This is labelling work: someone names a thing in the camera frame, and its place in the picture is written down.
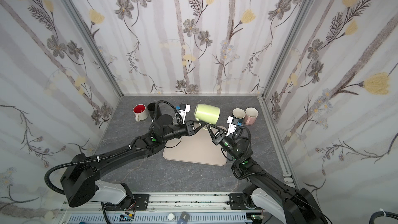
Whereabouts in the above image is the black mug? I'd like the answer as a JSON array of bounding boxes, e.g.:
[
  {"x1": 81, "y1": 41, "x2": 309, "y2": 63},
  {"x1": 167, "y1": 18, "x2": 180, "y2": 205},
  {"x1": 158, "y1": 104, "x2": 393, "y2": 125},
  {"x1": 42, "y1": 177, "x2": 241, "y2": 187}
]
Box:
[{"x1": 147, "y1": 102, "x2": 162, "y2": 120}]

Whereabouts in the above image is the black corrugated cable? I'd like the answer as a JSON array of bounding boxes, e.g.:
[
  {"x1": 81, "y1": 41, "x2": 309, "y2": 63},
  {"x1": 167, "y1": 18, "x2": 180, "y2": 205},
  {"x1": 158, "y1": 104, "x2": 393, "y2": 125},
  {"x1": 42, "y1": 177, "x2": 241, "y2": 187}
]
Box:
[{"x1": 368, "y1": 209, "x2": 398, "y2": 224}]

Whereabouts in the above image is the white mug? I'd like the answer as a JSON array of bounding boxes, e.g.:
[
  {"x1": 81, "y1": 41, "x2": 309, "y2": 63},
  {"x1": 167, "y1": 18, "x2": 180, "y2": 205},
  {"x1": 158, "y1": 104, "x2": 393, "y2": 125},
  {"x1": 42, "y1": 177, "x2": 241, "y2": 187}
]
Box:
[{"x1": 133, "y1": 104, "x2": 149, "y2": 122}]

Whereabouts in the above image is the beige plastic tray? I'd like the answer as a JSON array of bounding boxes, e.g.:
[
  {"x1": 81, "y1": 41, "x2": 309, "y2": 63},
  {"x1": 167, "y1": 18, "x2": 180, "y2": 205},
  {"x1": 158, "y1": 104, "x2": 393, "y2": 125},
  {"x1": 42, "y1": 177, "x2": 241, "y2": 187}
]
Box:
[{"x1": 163, "y1": 128, "x2": 227, "y2": 166}]

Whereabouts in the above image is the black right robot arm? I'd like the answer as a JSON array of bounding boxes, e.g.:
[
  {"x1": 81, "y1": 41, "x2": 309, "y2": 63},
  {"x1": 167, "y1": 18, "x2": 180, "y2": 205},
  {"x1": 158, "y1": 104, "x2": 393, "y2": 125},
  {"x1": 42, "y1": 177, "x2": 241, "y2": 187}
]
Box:
[{"x1": 206, "y1": 124, "x2": 332, "y2": 224}]

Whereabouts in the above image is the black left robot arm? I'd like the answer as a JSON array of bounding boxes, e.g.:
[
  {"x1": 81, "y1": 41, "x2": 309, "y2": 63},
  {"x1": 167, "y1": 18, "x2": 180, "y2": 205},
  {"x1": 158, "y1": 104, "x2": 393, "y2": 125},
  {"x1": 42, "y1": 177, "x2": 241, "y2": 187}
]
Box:
[{"x1": 44, "y1": 110, "x2": 207, "y2": 209}]

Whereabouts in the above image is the dark green mug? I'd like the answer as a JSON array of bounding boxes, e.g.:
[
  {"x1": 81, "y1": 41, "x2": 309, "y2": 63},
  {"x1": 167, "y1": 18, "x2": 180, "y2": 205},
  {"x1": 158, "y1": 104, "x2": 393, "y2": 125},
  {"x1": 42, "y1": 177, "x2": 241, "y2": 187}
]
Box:
[{"x1": 232, "y1": 108, "x2": 246, "y2": 119}]

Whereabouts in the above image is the pink mug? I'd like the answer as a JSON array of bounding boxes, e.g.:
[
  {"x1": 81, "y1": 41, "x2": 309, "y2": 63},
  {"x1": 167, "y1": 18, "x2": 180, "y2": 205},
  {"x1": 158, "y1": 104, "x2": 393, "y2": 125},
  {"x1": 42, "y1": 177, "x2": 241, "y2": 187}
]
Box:
[{"x1": 244, "y1": 107, "x2": 259, "y2": 125}]

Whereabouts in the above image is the light green mug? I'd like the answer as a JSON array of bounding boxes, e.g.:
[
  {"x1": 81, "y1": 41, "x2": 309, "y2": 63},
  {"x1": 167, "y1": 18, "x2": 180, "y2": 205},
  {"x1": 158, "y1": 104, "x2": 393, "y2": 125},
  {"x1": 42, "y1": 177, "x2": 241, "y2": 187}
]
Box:
[{"x1": 194, "y1": 104, "x2": 220, "y2": 124}]

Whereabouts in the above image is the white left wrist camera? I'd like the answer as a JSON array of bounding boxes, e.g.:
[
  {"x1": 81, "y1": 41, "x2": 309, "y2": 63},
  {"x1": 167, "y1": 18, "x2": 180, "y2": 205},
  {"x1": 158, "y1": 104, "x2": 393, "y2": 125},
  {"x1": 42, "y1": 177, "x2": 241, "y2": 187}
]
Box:
[{"x1": 176, "y1": 104, "x2": 191, "y2": 124}]

